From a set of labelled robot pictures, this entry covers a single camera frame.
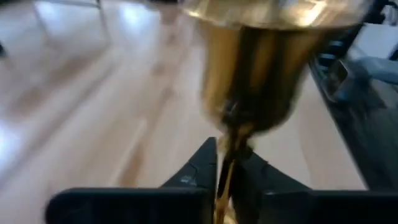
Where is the short gold candle holder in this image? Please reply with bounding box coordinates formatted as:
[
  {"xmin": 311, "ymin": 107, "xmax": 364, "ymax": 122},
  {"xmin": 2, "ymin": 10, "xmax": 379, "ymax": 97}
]
[{"xmin": 182, "ymin": 0, "xmax": 373, "ymax": 224}]

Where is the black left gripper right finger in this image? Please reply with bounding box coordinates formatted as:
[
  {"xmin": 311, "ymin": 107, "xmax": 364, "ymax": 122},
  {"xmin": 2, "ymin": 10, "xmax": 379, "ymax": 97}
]
[{"xmin": 231, "ymin": 147, "xmax": 312, "ymax": 224}]

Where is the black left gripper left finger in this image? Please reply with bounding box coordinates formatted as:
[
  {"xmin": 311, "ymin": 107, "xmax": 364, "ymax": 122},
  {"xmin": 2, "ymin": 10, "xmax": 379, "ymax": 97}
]
[{"xmin": 160, "ymin": 136, "xmax": 218, "ymax": 190}]

